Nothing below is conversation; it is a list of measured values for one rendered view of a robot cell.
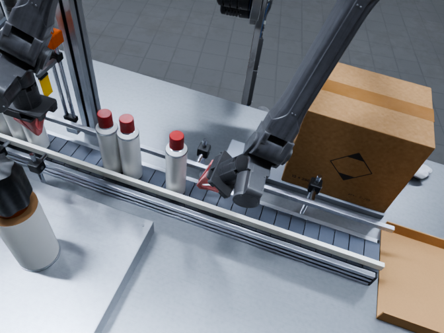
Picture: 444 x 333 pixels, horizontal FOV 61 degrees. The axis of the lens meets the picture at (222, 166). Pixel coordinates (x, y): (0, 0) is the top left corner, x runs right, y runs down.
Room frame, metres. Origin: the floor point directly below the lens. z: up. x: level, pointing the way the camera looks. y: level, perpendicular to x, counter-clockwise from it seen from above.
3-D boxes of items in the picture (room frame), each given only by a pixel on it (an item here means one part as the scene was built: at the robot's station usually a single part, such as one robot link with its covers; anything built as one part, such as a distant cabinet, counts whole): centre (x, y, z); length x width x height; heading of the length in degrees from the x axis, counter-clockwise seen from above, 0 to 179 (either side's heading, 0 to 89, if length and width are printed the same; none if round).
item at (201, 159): (0.65, 0.06, 0.91); 0.07 x 0.03 x 0.17; 169
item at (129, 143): (0.61, 0.23, 0.98); 0.05 x 0.05 x 0.20
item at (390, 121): (0.79, -0.34, 0.99); 0.30 x 0.24 x 0.27; 79
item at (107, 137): (0.61, 0.28, 0.98); 0.05 x 0.05 x 0.20
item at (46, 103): (0.59, 0.44, 1.13); 0.10 x 0.07 x 0.07; 80
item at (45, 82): (0.66, 0.44, 1.09); 0.03 x 0.01 x 0.06; 169
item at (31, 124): (0.59, 0.45, 1.05); 0.07 x 0.07 x 0.09; 80
